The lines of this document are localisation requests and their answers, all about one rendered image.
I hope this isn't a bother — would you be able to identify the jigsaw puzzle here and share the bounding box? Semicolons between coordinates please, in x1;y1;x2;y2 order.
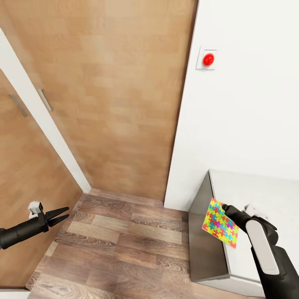
202;199;239;249

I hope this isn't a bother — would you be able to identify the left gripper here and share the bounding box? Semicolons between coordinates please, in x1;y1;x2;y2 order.
16;207;70;242

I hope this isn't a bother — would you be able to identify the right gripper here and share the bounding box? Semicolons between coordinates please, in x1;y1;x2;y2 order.
222;204;248;229

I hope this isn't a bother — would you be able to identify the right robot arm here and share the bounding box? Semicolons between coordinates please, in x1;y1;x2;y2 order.
222;204;299;299

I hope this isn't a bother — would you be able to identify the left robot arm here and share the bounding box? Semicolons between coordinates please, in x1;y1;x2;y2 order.
0;201;70;249

